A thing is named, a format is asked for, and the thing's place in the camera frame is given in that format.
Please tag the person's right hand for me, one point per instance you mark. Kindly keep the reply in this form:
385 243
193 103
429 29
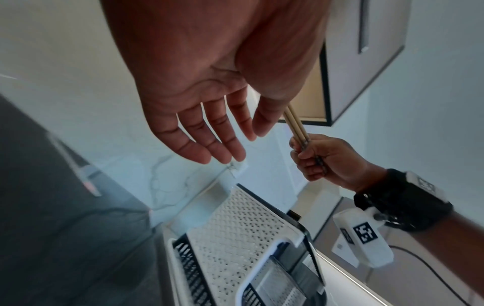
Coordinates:
336 161

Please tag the person's left hand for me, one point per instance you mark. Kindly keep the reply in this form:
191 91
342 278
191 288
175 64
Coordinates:
211 59

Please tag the white and black dish rack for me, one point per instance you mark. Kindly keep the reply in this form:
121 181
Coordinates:
234 233

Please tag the steel butter knife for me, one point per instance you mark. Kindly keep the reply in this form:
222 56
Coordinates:
81 170

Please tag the person's right forearm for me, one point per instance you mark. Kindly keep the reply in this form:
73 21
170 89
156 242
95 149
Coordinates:
457 245

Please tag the black stone countertop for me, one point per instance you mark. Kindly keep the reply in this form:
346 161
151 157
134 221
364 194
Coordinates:
56 239

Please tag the black right wristband white markers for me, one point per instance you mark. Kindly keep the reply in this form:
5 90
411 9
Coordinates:
408 203

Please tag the white paper label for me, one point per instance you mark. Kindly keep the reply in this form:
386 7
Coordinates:
342 251

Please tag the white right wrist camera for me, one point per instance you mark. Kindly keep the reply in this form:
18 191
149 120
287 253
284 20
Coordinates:
363 236

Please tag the grey wall cabinet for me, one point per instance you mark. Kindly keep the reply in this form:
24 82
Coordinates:
378 74

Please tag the white wall socket with plug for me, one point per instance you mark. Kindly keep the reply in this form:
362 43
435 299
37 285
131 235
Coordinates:
238 165

